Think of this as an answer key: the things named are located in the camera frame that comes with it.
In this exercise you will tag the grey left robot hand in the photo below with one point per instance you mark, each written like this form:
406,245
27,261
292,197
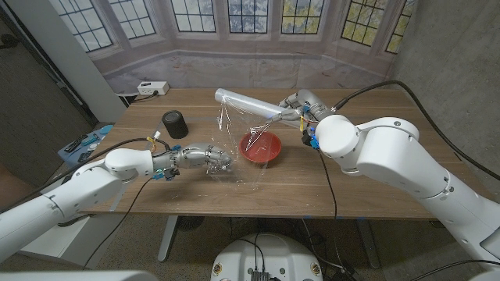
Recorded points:
203,156

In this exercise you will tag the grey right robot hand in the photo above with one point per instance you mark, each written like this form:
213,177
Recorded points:
308,102

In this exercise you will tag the transparent cling film sheet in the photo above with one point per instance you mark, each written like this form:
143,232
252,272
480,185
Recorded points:
242,168

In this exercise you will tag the cling film roll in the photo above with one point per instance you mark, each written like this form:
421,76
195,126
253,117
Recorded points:
250,102

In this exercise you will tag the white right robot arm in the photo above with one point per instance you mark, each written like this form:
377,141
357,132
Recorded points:
410,168

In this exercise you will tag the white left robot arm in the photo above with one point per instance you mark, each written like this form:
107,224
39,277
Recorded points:
70,195

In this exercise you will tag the black cylindrical speaker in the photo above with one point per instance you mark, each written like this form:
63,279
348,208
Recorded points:
174,123

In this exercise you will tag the red bowl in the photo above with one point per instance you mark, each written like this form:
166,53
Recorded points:
269,150

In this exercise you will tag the printed window backdrop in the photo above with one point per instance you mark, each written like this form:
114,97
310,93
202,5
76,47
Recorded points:
242,58

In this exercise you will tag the white power strip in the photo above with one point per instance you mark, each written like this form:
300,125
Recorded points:
152,87

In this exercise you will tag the grey table leg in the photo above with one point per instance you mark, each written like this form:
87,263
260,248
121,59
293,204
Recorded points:
168,238
369,246

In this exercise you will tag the blue storage box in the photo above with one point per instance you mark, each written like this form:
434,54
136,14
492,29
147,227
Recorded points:
86,144

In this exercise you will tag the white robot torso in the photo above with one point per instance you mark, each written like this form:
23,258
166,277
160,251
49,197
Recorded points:
265,257

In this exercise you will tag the black remote control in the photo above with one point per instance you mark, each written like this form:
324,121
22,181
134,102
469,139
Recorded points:
75,143

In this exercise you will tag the white floor platform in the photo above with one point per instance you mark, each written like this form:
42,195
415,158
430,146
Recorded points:
78,244

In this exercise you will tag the person's bare leg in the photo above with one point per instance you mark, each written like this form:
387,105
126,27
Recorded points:
8,187

